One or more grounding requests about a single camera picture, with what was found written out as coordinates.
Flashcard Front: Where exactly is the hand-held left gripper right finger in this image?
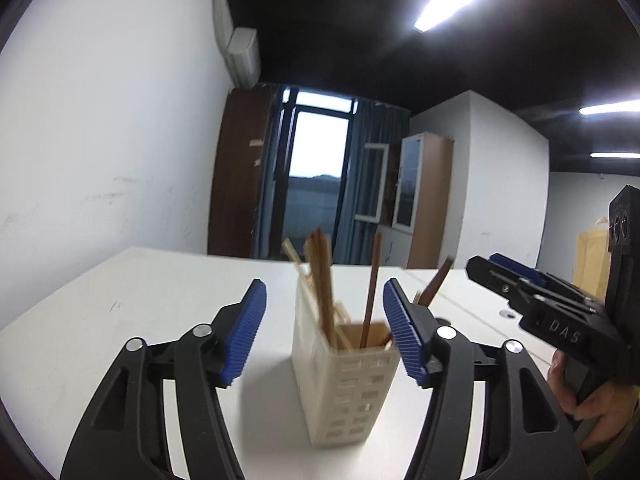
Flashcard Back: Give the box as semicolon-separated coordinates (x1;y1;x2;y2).
383;278;590;480

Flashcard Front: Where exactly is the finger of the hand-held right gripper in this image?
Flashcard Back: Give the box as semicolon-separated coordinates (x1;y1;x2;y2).
489;253;602;307
466;255;539;312

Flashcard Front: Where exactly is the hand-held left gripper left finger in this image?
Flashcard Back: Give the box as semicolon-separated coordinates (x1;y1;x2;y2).
59;279;267;480

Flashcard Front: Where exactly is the dark brown chopstick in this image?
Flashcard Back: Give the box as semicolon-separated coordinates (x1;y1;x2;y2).
359;231;383;349
415;256;455;307

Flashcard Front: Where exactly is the cream plastic utensil holder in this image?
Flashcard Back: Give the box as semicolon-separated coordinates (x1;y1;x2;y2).
291;272;403;447

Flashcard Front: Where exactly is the bunch of wooden chopsticks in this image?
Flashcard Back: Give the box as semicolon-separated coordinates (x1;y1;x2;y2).
281;227;353;351

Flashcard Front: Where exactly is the person's right forearm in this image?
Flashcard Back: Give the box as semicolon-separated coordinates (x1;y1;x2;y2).
582;420;640;480

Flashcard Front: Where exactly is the person's right hand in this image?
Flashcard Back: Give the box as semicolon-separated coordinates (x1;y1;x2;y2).
547;349;640;453

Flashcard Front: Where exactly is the brown paper bag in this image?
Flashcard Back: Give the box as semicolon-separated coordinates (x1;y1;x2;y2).
572;215;612;293

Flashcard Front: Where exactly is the brown glass door cabinet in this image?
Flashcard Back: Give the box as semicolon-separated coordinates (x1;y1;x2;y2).
390;132;454;269

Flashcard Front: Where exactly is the white framed open window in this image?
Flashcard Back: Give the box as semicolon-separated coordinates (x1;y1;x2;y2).
355;142;390;224

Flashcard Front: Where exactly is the dark brown wooden wardrobe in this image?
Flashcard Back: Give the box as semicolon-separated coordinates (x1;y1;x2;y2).
207;87;274;261

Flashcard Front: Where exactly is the glass balcony door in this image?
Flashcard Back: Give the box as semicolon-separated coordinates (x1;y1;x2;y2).
280;89;359;264

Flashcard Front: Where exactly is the white wall air conditioner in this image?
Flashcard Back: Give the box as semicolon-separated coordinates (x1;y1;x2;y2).
222;27;261;89

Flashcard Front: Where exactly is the white wall pipe duct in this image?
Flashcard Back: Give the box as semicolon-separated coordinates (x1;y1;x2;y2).
209;0;234;61

